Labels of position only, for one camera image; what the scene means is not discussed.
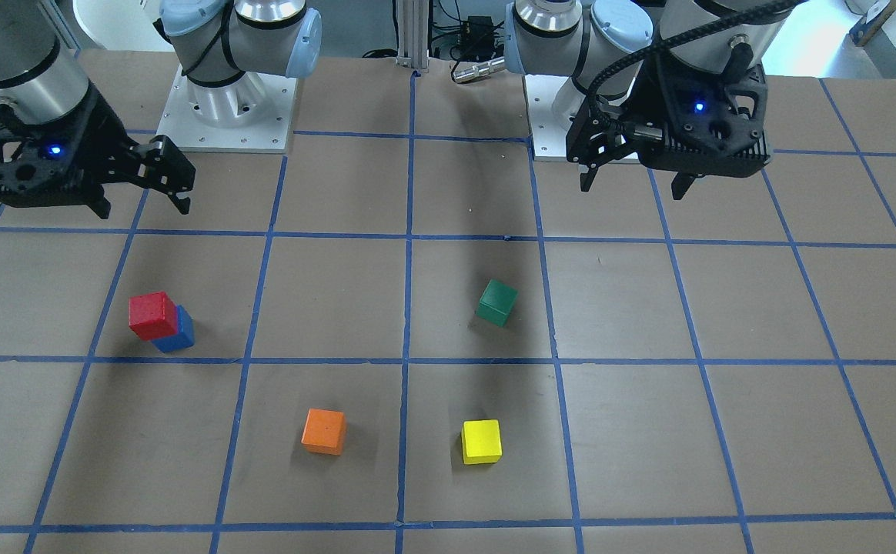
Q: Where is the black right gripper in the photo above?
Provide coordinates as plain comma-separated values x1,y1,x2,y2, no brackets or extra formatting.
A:
0,84,191,220

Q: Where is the aluminium frame post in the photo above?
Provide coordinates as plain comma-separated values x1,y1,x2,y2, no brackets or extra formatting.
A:
394,0,430,75

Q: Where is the yellow wooden block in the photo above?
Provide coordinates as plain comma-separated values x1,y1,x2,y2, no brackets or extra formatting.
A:
460,419,502,466

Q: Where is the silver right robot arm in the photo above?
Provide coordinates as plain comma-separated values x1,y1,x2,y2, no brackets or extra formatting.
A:
0,1,323,219

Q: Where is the blue wooden block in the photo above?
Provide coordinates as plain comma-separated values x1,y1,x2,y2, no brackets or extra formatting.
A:
150,305,195,353

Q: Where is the red wooden block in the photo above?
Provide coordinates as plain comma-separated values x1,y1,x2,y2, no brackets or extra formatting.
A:
128,291,179,341

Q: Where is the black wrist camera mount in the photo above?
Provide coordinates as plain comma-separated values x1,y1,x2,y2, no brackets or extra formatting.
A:
110,135,197,200

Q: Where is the orange wooden block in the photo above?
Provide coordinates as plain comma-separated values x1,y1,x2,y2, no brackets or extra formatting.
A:
300,408,347,456

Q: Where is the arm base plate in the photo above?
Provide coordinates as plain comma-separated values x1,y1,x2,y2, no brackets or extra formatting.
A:
157,69,301,155
524,75,584,162

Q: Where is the green wooden block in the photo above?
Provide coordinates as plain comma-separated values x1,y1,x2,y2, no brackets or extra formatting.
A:
476,279,519,327

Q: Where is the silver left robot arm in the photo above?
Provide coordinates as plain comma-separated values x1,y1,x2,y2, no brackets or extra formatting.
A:
153,1,797,200

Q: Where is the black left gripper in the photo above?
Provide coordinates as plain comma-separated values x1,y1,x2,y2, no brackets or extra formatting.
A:
580,58,772,201

